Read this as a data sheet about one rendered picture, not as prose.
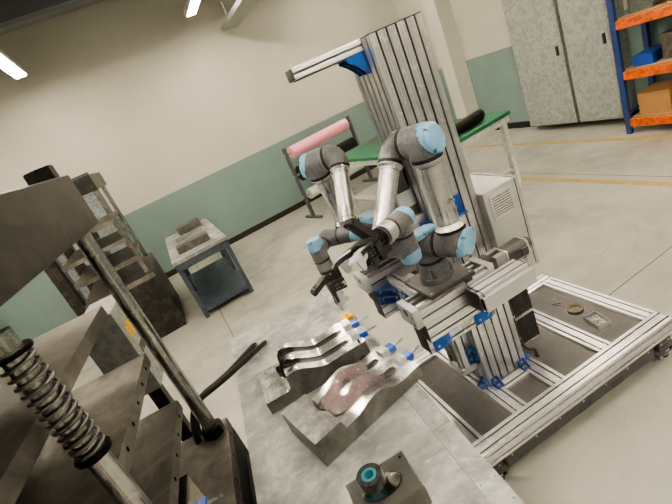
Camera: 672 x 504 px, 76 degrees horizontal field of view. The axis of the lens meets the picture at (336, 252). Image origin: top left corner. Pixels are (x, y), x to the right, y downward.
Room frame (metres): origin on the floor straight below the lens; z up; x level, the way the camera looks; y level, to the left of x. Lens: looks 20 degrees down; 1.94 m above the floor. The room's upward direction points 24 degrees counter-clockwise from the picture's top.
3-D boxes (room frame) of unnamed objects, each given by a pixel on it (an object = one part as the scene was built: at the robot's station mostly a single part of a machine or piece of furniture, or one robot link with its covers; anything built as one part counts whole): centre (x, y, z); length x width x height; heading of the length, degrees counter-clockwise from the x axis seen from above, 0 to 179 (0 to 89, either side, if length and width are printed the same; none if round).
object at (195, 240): (5.94, 1.74, 0.46); 1.90 x 0.70 x 0.92; 17
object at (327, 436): (1.39, 0.16, 0.85); 0.50 x 0.26 x 0.11; 117
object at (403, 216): (1.37, -0.23, 1.43); 0.11 x 0.08 x 0.09; 129
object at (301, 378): (1.73, 0.31, 0.87); 0.50 x 0.26 x 0.14; 100
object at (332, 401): (1.40, 0.16, 0.90); 0.26 x 0.18 x 0.08; 117
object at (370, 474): (0.96, 0.18, 0.89); 0.08 x 0.08 x 0.04
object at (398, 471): (0.94, 0.15, 0.83); 0.20 x 0.15 x 0.07; 100
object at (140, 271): (5.66, 2.75, 1.03); 1.54 x 0.94 x 2.06; 17
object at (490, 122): (5.54, -1.40, 0.51); 2.40 x 1.13 x 1.02; 21
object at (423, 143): (1.54, -0.44, 1.41); 0.15 x 0.12 x 0.55; 39
